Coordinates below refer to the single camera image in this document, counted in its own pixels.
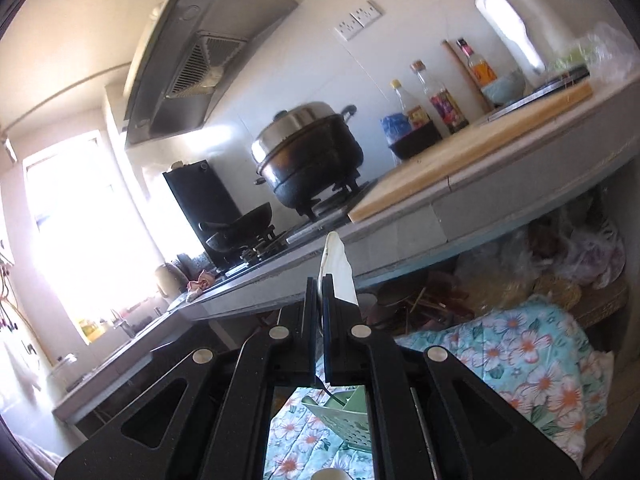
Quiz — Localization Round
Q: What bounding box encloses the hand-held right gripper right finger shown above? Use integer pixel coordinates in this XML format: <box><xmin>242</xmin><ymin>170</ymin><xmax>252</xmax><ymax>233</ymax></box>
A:
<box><xmin>321</xmin><ymin>274</ymin><xmax>585</xmax><ymax>480</ymax></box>

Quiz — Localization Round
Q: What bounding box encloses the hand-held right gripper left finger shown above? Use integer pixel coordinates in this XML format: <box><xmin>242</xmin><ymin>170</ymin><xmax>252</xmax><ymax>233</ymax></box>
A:
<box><xmin>54</xmin><ymin>276</ymin><xmax>321</xmax><ymax>480</ymax></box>

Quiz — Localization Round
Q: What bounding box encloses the green plastic utensil holder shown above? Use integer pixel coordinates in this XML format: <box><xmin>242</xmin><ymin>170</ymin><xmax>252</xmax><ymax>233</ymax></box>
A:
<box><xmin>300</xmin><ymin>385</ymin><xmax>373</xmax><ymax>453</ymax></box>

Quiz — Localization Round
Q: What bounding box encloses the gas stove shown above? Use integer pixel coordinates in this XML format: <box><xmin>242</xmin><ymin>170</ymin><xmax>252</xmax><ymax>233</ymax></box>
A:
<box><xmin>215</xmin><ymin>180</ymin><xmax>381</xmax><ymax>276</ymax></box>

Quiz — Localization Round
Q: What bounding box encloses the grey kitchen counter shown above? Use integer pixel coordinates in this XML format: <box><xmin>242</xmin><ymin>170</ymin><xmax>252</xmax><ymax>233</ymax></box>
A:
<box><xmin>52</xmin><ymin>92</ymin><xmax>640</xmax><ymax>423</ymax></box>

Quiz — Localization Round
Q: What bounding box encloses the pink crumpled packet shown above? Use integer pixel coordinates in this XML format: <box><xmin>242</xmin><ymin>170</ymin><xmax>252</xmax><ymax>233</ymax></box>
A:
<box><xmin>187</xmin><ymin>270</ymin><xmax>218</xmax><ymax>293</ymax></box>

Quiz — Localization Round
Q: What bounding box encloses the black wok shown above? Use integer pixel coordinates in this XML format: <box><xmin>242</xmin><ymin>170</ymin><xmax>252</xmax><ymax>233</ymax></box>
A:
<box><xmin>199</xmin><ymin>202</ymin><xmax>276</xmax><ymax>263</ymax></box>

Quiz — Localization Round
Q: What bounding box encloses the beige kettle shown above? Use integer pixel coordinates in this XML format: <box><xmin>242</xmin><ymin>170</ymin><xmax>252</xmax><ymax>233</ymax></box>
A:
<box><xmin>154</xmin><ymin>262</ymin><xmax>183</xmax><ymax>298</ymax></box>

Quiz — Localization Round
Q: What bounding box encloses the black pot with steel lid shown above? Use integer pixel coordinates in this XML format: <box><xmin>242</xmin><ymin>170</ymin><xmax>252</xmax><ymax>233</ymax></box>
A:
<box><xmin>250</xmin><ymin>101</ymin><xmax>365</xmax><ymax>221</ymax></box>

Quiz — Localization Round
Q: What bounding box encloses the clear plastic bag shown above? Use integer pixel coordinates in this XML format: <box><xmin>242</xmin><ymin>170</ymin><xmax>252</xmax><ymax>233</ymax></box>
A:
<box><xmin>547</xmin><ymin>22</ymin><xmax>640</xmax><ymax>91</ymax></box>
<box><xmin>460</xmin><ymin>245</ymin><xmax>536</xmax><ymax>311</ymax></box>

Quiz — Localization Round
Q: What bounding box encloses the black splash guard panel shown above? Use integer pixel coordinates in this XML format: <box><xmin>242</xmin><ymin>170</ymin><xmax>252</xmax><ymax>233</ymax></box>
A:
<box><xmin>162</xmin><ymin>159</ymin><xmax>243</xmax><ymax>268</ymax></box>

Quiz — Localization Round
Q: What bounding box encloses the metal faucet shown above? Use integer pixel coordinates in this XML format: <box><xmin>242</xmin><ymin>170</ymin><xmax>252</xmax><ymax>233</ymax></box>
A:
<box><xmin>112</xmin><ymin>310</ymin><xmax>136</xmax><ymax>338</ymax></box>

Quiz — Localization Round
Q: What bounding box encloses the floral blanket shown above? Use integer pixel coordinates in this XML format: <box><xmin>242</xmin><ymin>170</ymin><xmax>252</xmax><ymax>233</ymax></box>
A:
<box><xmin>262</xmin><ymin>295</ymin><xmax>616</xmax><ymax>480</ymax></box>

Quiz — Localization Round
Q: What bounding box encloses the black shallow dish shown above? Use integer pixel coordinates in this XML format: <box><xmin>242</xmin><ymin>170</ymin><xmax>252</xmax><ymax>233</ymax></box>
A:
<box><xmin>389</xmin><ymin>120</ymin><xmax>443</xmax><ymax>161</ymax></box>

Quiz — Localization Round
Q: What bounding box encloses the wooden cutting board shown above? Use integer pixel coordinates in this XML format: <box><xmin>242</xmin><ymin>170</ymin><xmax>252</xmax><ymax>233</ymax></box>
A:
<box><xmin>347</xmin><ymin>80</ymin><xmax>594</xmax><ymax>223</ymax></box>

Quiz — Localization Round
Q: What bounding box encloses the blue plastic packet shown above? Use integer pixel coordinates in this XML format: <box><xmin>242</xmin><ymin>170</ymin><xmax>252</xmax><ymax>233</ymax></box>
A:
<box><xmin>381</xmin><ymin>114</ymin><xmax>413</xmax><ymax>148</ymax></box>

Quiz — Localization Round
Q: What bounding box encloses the window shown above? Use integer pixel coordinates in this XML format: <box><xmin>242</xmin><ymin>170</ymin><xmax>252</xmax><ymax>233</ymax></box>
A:
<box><xmin>22</xmin><ymin>130</ymin><xmax>166</xmax><ymax>346</ymax></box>

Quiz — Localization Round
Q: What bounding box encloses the yellow cap glass bottle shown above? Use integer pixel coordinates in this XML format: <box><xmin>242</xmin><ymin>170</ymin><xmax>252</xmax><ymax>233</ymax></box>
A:
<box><xmin>390</xmin><ymin>79</ymin><xmax>426</xmax><ymax>133</ymax></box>

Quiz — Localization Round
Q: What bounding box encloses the cork top sauce bottle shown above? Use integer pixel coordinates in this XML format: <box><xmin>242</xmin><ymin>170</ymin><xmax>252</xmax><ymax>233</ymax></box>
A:
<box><xmin>411</xmin><ymin>60</ymin><xmax>470</xmax><ymax>135</ymax></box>

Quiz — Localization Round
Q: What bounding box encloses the printed plastic bag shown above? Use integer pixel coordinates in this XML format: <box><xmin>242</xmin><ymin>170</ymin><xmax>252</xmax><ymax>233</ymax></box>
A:
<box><xmin>550</xmin><ymin>220</ymin><xmax>627</xmax><ymax>288</ymax></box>

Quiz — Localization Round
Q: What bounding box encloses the wooden rolling pin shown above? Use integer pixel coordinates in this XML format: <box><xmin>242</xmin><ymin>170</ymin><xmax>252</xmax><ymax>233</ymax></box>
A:
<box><xmin>440</xmin><ymin>39</ymin><xmax>493</xmax><ymax>115</ymax></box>

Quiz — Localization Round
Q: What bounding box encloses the light blue bowl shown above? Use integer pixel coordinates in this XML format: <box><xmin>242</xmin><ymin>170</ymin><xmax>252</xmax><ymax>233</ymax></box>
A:
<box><xmin>481</xmin><ymin>71</ymin><xmax>526</xmax><ymax>108</ymax></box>

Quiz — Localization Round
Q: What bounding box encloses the red cap orange label bottle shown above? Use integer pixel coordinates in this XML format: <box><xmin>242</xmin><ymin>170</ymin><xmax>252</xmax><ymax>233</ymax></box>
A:
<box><xmin>456</xmin><ymin>37</ymin><xmax>498</xmax><ymax>88</ymax></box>

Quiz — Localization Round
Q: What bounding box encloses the grey range hood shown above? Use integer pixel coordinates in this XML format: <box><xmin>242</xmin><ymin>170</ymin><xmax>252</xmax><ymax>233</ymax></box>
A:
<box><xmin>122</xmin><ymin>0</ymin><xmax>300</xmax><ymax>150</ymax></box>

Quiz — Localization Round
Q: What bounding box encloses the white air fryer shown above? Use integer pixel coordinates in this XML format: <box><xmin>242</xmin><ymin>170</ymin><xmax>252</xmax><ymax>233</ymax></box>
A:
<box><xmin>474</xmin><ymin>0</ymin><xmax>581</xmax><ymax>88</ymax></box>

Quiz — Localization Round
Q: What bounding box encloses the white wall socket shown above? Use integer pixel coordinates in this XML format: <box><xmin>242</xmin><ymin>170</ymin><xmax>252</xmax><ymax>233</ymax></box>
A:
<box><xmin>334</xmin><ymin>16</ymin><xmax>362</xmax><ymax>41</ymax></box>
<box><xmin>350</xmin><ymin>1</ymin><xmax>383</xmax><ymax>27</ymax></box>

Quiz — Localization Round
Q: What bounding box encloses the black handle kitchen knife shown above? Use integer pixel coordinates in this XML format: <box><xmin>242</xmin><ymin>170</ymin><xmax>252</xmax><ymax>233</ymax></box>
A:
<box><xmin>532</xmin><ymin>65</ymin><xmax>591</xmax><ymax>93</ymax></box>

